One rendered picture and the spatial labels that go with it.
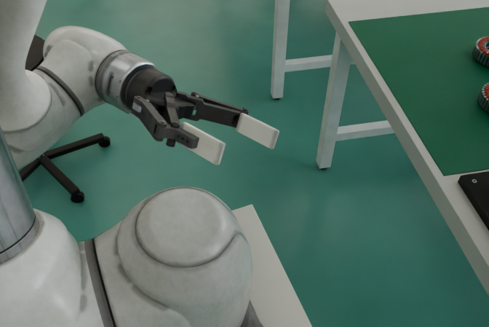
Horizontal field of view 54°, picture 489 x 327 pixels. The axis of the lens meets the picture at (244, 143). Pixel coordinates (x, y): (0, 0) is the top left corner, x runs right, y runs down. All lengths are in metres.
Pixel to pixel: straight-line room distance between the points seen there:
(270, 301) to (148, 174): 1.33
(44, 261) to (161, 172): 1.54
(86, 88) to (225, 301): 0.41
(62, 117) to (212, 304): 0.38
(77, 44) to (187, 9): 2.25
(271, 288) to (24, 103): 0.46
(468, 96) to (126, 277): 0.99
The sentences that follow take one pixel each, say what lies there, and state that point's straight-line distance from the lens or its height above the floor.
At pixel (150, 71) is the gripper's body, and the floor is 1.08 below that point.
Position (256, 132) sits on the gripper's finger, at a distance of 0.73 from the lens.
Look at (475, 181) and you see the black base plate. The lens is 1.09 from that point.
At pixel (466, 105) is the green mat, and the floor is 0.75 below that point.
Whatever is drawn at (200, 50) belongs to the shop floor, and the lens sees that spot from 2.68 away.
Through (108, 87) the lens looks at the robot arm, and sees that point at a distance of 0.77.
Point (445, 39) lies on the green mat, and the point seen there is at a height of 0.75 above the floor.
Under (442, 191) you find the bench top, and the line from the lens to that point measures 1.08.
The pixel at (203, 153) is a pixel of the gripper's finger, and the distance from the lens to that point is 0.62.
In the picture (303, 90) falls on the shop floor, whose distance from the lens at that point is 2.42.
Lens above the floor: 1.53
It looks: 46 degrees down
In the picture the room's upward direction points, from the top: straight up
